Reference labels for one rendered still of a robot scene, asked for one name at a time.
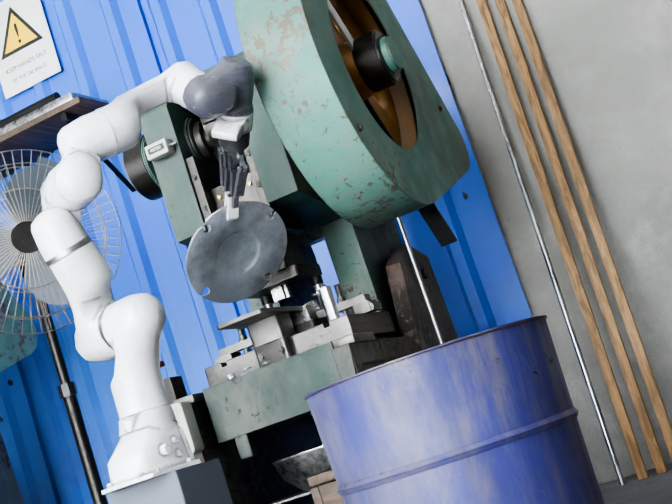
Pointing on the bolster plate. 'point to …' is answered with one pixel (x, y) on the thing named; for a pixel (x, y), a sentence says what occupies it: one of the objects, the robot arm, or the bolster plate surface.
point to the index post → (328, 302)
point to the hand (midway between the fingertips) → (231, 205)
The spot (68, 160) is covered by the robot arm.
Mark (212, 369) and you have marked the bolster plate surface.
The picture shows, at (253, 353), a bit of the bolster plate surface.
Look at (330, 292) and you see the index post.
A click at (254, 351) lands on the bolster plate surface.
